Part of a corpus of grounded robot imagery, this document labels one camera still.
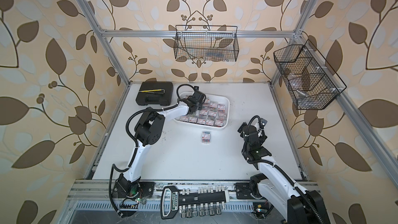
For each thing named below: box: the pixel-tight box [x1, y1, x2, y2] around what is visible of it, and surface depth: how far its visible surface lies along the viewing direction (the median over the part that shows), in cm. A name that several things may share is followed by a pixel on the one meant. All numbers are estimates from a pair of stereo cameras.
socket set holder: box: [160, 185, 231, 220], surface depth 72 cm
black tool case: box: [135, 81, 174, 106], surface depth 108 cm
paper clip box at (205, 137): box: [201, 130, 211, 145], surface depth 93 cm
